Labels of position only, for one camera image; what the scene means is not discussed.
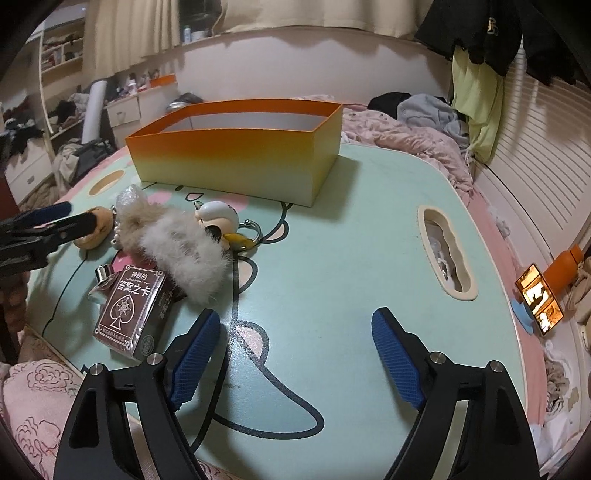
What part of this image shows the grey clothing pile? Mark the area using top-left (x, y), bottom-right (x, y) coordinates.
top-left (397, 94), bottom-right (470, 151)

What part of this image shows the white round head figurine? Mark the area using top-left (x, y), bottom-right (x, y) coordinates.
top-left (194, 201), bottom-right (263, 251)

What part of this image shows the black clothing on bed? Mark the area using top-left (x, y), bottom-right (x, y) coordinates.
top-left (368, 92), bottom-right (412, 119)

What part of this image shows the black hanging jacket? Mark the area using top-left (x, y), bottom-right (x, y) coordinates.
top-left (415, 0), bottom-right (590, 86)

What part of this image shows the beige curtain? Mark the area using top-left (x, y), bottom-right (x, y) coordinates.
top-left (82, 0), bottom-right (432, 82)

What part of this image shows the orange bottle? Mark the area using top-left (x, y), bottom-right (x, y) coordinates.
top-left (543, 244), bottom-right (584, 297)

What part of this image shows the pink floral quilt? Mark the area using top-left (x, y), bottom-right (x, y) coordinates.
top-left (290, 94), bottom-right (477, 204)

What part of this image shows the white bedside drawer cabinet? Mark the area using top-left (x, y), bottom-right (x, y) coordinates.
top-left (106, 83), bottom-right (179, 148)

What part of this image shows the yellow green hanging garment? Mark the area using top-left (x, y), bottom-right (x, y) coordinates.
top-left (452, 47), bottom-right (504, 164)

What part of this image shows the white rolled mat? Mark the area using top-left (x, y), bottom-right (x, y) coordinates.
top-left (81, 79), bottom-right (108, 145)

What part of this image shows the brown playing card box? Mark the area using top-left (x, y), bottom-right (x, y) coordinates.
top-left (93, 265), bottom-right (175, 361)

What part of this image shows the white fluffy fur keychain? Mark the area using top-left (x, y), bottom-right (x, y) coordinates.
top-left (114, 185), bottom-right (229, 305)

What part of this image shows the orange yellow cardboard box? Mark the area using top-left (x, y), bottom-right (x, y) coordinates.
top-left (126, 98), bottom-right (343, 207)

